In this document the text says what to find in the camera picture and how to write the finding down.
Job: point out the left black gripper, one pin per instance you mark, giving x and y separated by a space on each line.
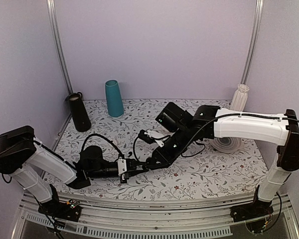
132 164

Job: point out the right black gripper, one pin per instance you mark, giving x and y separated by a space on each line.
165 160

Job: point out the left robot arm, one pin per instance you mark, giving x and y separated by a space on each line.
21 151

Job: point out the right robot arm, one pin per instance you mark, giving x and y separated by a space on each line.
215 122

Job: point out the floral table mat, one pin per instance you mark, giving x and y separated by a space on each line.
202 172

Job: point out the teal cup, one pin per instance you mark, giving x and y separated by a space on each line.
113 98

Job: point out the dark brown tumbler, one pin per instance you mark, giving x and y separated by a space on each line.
79 115

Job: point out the swirl pattern plate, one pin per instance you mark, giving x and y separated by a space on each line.
226 144

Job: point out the grey mug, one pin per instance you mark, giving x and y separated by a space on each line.
74 96

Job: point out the white ribbed vase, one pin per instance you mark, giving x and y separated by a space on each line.
240 98

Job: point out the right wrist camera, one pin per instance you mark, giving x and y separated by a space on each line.
150 136

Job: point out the aluminium front rail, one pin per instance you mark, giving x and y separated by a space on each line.
103 218

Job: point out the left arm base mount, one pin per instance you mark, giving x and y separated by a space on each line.
60 210

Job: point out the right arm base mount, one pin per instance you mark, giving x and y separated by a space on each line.
250 210

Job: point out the left metal frame post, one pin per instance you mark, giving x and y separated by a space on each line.
57 40

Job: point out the metal frame post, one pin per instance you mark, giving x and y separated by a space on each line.
253 40
57 40

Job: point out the right metal frame post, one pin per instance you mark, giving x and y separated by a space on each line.
253 40

